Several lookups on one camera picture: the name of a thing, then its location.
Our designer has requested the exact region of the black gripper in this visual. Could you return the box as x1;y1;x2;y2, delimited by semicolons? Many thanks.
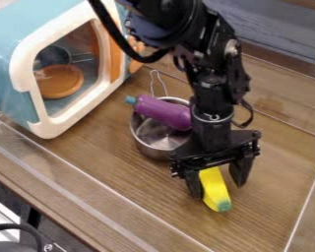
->
171;106;262;199

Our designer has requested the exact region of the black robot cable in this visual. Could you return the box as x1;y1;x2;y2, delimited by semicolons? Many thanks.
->
87;0;255;130

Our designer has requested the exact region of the silver metal pot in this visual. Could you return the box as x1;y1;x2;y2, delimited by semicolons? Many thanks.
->
130;70;192;159

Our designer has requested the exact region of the blue toy microwave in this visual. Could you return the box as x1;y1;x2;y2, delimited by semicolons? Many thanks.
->
0;0;142;139

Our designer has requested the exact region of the orange plate in microwave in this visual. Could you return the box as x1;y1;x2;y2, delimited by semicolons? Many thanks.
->
35;64;84;99

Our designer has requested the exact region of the yellow toy banana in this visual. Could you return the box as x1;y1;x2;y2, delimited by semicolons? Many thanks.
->
199;166;232;213

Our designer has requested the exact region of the black cable lower left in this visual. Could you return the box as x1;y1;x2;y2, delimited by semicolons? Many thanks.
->
0;222;44;252

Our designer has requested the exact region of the purple toy eggplant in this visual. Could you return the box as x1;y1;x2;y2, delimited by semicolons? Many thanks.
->
124;94;192;131

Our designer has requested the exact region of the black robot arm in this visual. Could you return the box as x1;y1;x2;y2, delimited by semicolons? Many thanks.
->
119;0;262;198

